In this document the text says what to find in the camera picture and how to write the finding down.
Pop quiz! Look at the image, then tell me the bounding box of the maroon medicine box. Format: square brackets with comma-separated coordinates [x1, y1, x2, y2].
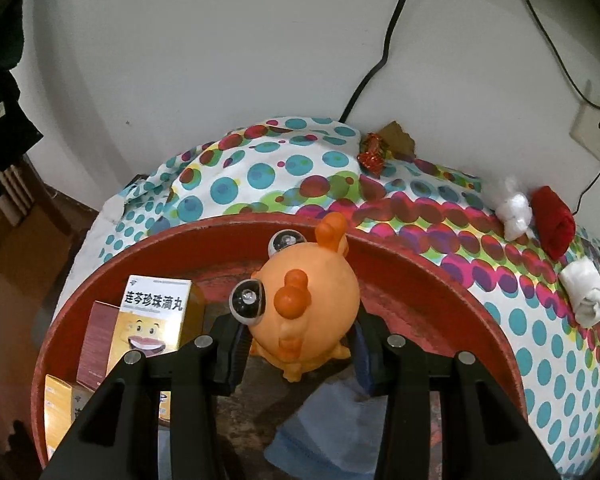
[76, 301, 123, 391]

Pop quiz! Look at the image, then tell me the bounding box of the small red rolled sock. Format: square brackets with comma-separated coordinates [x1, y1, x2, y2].
[530, 186, 577, 261]

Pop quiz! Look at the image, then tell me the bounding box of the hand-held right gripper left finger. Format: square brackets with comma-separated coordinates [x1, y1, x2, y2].
[40, 312, 253, 480]

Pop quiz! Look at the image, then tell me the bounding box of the white wall socket plate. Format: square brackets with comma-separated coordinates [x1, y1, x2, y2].
[570, 82, 600, 163]

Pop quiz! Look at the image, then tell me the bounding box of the red round basket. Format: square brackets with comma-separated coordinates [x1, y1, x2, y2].
[30, 212, 526, 471]

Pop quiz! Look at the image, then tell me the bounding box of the light blue sock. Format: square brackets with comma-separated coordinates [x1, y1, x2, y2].
[265, 370, 396, 480]

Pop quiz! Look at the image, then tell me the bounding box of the small white cloth piece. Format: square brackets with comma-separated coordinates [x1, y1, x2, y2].
[496, 176, 533, 240]

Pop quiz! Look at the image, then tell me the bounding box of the orange rubber toy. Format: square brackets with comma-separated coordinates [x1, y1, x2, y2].
[228, 211, 361, 382]

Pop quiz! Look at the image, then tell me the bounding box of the yellow cartoon face medicine box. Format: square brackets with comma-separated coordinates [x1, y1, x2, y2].
[106, 275, 206, 376]

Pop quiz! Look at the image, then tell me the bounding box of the colourful polka dot bedsheet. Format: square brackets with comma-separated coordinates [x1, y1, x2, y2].
[55, 116, 600, 476]

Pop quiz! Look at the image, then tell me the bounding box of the brown cardboard scrap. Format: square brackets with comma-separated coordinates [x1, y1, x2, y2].
[377, 121, 417, 158]

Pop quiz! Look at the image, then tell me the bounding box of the brown wooden furniture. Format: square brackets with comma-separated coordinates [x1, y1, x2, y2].
[0, 155, 103, 480]

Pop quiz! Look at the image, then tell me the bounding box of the red foil candy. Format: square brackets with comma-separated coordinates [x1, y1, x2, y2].
[357, 131, 392, 177]

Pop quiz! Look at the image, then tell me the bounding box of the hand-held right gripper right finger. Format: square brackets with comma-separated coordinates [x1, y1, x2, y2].
[347, 307, 561, 480]

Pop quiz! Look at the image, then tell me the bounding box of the black hanging garment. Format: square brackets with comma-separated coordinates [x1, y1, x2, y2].
[0, 0, 44, 206]

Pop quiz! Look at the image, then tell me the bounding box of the thin black looping cable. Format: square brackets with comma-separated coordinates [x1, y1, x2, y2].
[510, 0, 600, 111]

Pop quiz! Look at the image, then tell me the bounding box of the white rolled sock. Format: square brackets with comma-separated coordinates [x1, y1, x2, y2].
[560, 257, 600, 328]

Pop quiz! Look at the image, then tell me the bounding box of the black power cable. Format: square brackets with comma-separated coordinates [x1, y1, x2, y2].
[337, 0, 426, 123]

